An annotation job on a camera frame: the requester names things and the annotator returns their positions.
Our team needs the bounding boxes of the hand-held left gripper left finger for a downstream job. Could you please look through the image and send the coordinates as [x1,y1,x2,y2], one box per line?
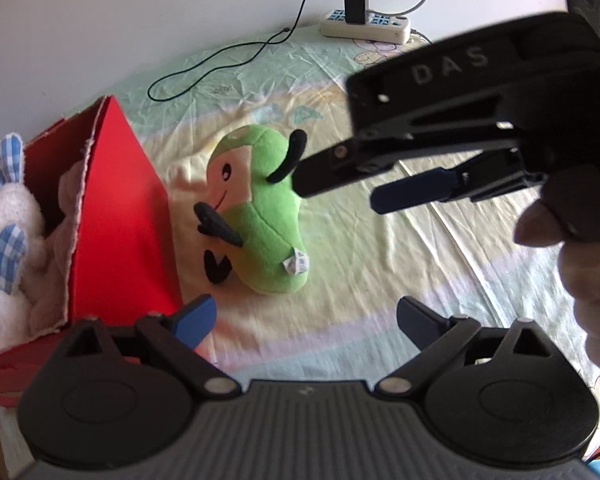
[50,295,241,400]

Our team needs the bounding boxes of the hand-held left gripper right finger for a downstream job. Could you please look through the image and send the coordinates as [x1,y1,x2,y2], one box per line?
[375,296,563,398]

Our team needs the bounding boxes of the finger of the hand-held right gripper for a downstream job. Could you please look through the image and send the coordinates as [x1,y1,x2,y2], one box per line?
[294,14,526,198]
[370,149,531,216]

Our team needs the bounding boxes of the red cardboard box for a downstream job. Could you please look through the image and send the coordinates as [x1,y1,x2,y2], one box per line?
[0,95,183,361]

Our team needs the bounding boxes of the green plush toy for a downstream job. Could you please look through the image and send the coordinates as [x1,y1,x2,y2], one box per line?
[194,124,311,297]

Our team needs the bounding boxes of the green printed desktop cloth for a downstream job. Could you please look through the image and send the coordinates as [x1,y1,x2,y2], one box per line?
[60,22,600,391]

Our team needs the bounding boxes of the person's right hand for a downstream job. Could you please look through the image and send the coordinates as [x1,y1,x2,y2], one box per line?
[513,160,600,376]

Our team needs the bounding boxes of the white power strip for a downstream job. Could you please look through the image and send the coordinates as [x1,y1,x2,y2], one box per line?
[320,7,412,44]

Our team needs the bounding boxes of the black charger plug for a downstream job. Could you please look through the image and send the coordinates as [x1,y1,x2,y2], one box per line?
[344,0,369,26]

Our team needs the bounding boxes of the red ribbon strips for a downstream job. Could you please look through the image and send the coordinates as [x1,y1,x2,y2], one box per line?
[0,330,76,408]

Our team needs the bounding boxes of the white bunny plush toy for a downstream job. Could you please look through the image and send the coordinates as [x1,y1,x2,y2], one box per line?
[0,132,46,261]
[0,224,33,358]

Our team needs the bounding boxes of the black charging cable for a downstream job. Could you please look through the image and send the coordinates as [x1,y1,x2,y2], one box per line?
[147,0,363,102]

